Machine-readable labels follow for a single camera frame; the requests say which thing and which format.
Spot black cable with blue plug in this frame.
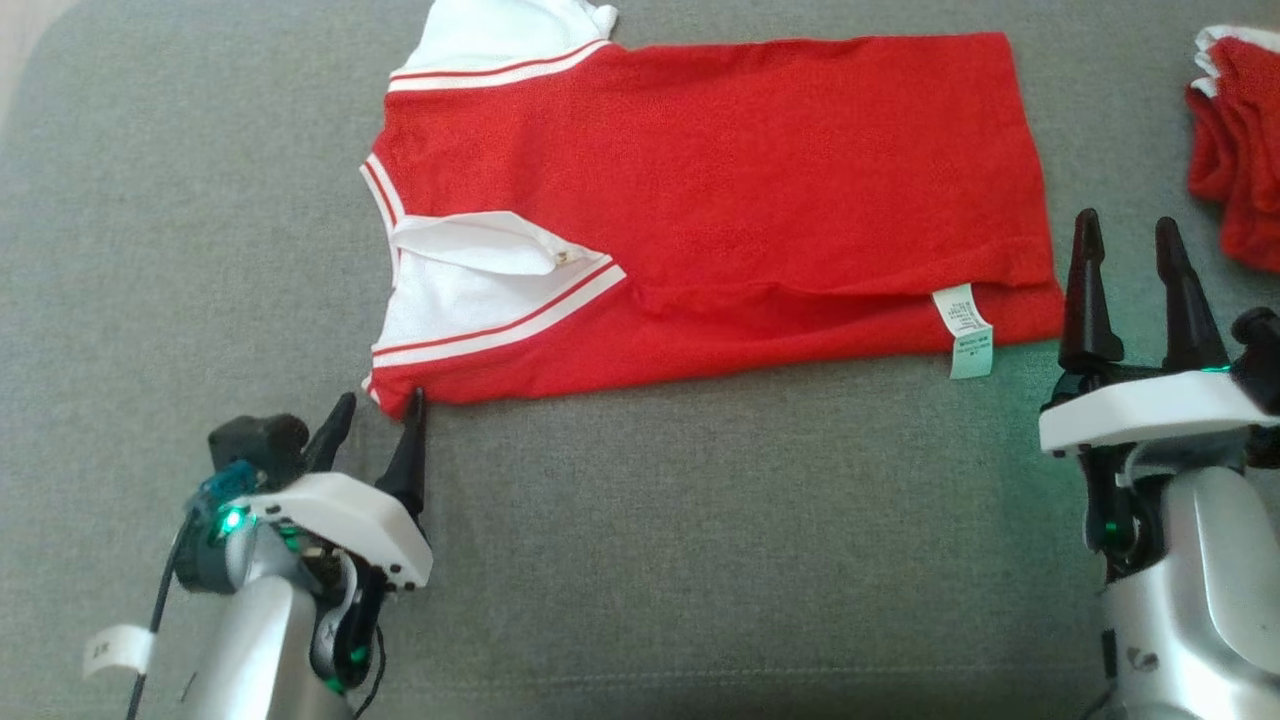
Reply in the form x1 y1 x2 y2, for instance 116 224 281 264
124 458 263 720

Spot red white striped t-shirt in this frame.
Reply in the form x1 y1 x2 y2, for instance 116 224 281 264
359 0 1067 421

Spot white paper cable tag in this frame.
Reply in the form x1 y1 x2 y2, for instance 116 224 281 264
82 623 157 681

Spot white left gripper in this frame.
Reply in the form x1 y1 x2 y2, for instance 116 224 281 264
238 387 435 593

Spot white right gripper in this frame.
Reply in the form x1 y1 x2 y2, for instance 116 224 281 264
1037 207 1269 459

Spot red shorts with white trim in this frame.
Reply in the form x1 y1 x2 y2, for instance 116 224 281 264
1184 24 1280 275

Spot grey fabric ottoman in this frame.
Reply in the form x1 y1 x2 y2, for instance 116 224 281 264
0 0 1280 720

